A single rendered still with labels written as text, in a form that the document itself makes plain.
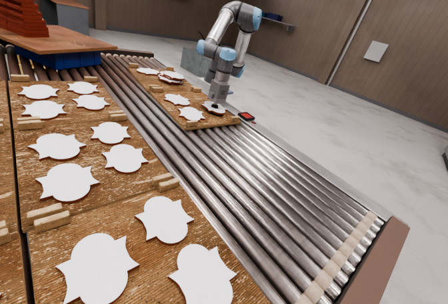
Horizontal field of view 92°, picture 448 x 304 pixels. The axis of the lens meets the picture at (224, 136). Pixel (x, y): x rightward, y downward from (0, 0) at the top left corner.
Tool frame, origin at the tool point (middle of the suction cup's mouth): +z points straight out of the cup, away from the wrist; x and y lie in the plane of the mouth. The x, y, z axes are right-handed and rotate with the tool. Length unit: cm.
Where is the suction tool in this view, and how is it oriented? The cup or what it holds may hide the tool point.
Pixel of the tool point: (214, 108)
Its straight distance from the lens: 121.3
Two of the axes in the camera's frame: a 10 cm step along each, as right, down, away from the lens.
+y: 5.3, 5.3, -6.6
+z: -2.5, 8.4, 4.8
